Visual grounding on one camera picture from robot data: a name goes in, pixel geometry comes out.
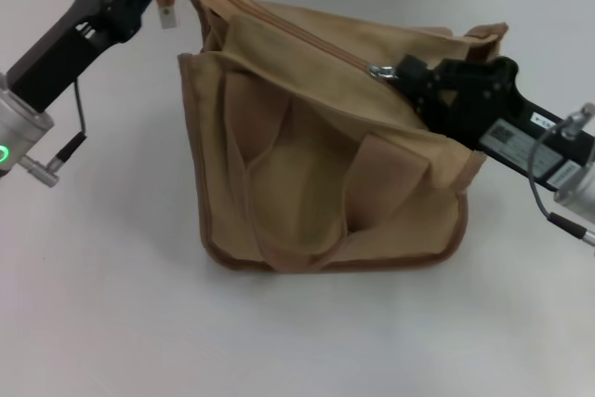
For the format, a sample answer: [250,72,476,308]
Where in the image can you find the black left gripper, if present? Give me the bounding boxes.
[8,0,164,114]

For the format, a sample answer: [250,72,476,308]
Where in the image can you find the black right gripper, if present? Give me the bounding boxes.
[392,55,580,192]

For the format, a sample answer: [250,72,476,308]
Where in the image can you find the silver metal zipper slider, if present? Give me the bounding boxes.
[366,62,397,79]

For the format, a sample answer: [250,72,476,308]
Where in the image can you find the khaki canvas food bag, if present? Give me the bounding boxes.
[134,0,510,274]

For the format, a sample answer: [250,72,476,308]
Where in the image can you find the white bag label tag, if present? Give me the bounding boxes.
[158,6,179,31]

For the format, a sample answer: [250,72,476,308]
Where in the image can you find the right arm cable with plug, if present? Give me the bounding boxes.
[527,112,595,245]

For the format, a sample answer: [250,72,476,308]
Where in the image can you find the arm cable with plug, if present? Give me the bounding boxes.
[20,80,89,190]
[527,112,595,245]

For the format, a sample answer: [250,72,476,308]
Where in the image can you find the left arm cable with plug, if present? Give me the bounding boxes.
[20,80,89,190]

